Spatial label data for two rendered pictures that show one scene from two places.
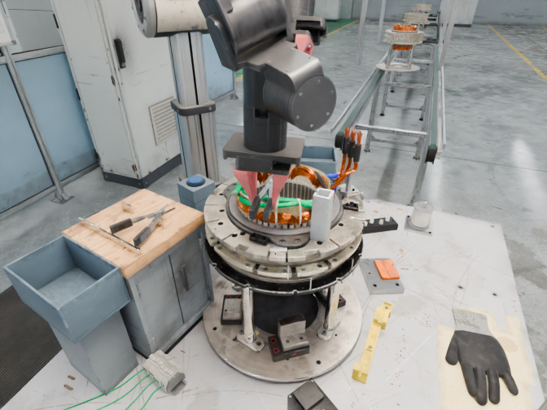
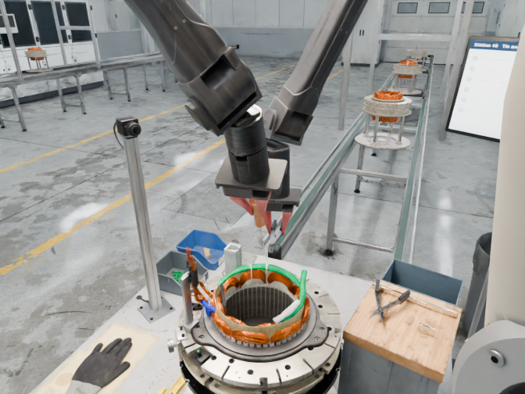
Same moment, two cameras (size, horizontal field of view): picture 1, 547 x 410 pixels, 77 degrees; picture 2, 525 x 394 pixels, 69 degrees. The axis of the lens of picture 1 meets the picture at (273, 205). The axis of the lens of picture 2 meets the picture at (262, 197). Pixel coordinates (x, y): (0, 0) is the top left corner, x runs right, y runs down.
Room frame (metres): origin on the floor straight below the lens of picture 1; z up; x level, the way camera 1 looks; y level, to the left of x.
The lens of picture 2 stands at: (1.18, -0.01, 1.64)
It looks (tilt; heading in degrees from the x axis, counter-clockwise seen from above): 26 degrees down; 181
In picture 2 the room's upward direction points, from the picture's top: straight up
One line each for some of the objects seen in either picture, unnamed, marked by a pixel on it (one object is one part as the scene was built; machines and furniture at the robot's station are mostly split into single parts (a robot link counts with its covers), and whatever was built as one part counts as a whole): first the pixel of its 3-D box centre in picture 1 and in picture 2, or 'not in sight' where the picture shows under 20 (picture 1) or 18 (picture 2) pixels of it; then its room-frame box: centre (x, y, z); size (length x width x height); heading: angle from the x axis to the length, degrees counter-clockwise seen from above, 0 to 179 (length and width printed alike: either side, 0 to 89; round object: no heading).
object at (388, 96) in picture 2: not in sight; (387, 105); (-1.54, 0.83, 1.05); 0.22 x 0.22 x 0.20
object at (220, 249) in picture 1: (234, 256); not in sight; (0.47, 0.07, 1.06); 0.09 x 0.04 x 0.01; 63
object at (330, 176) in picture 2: not in sight; (402, 112); (-4.13, 1.87, 0.40); 8.83 x 0.62 x 0.79; 158
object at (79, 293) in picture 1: (85, 321); (412, 325); (0.44, 0.36, 0.92); 0.17 x 0.11 x 0.28; 57
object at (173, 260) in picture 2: not in sight; (180, 274); (0.09, -0.31, 0.82); 0.16 x 0.14 x 0.07; 68
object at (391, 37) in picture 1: (400, 50); not in sight; (3.37, -1.15, 0.94); 0.39 x 0.39 x 0.30
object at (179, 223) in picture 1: (137, 227); (404, 323); (0.56, 0.28, 1.05); 0.20 x 0.19 x 0.02; 147
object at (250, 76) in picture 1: (269, 84); (274, 157); (0.43, 0.01, 1.37); 0.07 x 0.06 x 0.07; 31
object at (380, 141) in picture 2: not in sight; (384, 120); (-1.54, 0.83, 0.94); 0.39 x 0.39 x 0.30
